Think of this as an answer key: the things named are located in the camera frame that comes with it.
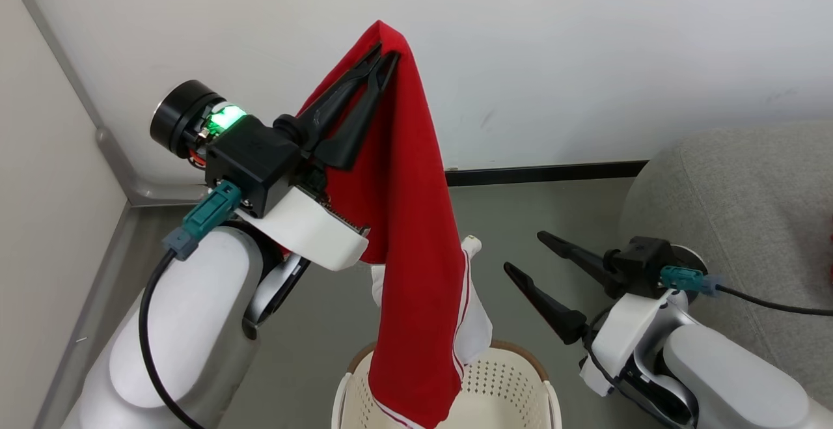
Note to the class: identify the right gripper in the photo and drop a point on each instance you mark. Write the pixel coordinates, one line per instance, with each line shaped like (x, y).
(628, 338)

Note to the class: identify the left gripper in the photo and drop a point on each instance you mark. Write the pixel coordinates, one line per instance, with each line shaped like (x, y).
(312, 230)

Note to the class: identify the red and white jersey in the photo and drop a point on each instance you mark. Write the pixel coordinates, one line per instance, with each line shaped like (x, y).
(410, 221)

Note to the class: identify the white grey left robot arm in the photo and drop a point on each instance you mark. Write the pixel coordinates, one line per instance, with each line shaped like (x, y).
(176, 325)

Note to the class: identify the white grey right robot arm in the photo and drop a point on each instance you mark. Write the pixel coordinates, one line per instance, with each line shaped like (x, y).
(729, 377)

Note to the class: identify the cream perforated laundry basket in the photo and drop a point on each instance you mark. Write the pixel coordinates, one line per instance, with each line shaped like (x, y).
(507, 383)

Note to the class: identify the dark baseboard strip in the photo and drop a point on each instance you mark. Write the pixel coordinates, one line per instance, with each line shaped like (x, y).
(553, 173)

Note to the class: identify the grey fabric sofa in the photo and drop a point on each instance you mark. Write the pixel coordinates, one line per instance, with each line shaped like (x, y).
(748, 207)

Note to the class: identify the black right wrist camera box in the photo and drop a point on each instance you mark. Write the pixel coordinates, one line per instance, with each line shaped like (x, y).
(641, 256)

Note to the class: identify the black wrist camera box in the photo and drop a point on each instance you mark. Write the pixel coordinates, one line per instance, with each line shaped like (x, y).
(641, 256)
(254, 155)

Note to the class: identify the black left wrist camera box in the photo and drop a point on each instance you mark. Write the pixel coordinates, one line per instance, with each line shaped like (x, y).
(254, 155)

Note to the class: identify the grey metal partition frame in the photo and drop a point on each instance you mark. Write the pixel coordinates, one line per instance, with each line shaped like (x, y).
(110, 146)

